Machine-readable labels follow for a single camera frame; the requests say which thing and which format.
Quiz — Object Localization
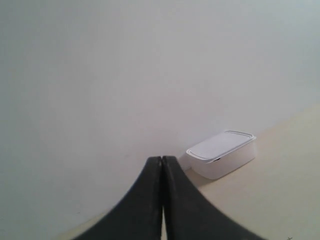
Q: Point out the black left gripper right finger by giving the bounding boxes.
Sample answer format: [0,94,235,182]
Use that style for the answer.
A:
[161,156,262,240]

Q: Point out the white lidded plastic container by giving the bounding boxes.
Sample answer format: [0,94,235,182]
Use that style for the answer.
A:
[186,130,257,180]

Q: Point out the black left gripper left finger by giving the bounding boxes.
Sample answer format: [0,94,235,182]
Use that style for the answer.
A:
[75,156,163,240]

